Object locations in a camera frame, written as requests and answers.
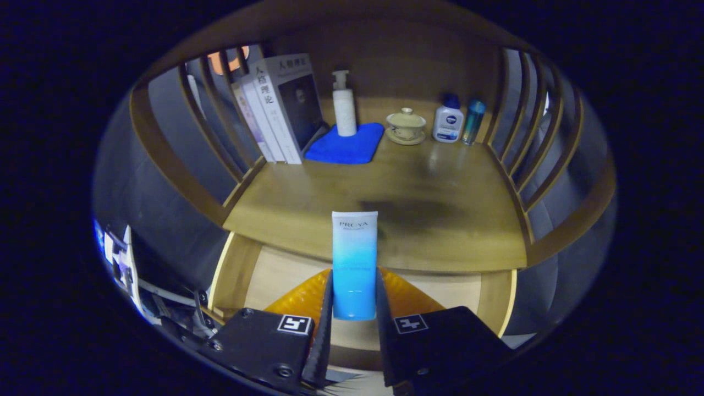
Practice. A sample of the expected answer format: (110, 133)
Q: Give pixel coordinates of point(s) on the thick white and dark book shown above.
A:
(300, 99)

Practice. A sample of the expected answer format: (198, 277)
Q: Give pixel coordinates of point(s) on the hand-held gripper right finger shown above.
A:
(440, 341)

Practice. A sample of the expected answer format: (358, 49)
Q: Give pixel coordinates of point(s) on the white lotion bottle blue cap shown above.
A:
(447, 124)

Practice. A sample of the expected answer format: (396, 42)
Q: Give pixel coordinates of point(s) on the blue folded cloth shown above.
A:
(344, 148)

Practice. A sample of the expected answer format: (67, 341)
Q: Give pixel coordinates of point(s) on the blue gradient cosmetic tube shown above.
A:
(355, 264)

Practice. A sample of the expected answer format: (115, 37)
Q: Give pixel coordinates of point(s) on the wooden countertop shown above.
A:
(308, 198)

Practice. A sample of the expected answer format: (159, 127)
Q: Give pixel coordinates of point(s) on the beige lidded teacup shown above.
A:
(406, 125)

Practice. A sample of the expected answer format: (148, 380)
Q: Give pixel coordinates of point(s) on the white wall shelf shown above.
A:
(127, 258)

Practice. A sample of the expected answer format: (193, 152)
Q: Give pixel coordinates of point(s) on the slim teal bottle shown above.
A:
(473, 124)

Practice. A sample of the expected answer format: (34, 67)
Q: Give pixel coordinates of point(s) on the white pump bottle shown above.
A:
(345, 113)

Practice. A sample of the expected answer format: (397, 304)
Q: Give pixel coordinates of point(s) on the thin white book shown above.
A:
(264, 124)

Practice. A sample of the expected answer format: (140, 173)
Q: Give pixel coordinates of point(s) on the wooden drawer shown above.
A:
(275, 275)

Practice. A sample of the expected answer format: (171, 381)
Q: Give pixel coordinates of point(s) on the thin purple book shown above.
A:
(252, 124)

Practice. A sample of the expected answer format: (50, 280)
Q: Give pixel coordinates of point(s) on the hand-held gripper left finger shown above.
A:
(258, 341)

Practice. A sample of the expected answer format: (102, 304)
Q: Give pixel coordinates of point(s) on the wooden cabinet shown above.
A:
(385, 60)

